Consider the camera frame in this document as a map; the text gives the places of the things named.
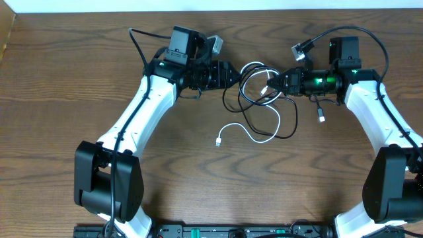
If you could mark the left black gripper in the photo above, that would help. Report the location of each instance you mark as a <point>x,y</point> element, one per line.
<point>216,75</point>

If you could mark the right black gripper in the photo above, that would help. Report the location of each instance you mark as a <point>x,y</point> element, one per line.
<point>295,86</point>

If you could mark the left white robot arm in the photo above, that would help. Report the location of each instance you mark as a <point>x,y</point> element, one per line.
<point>107,176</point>

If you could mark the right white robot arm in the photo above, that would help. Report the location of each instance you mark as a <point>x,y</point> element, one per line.
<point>392,193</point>

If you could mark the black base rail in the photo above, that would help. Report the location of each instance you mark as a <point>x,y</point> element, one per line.
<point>183,231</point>

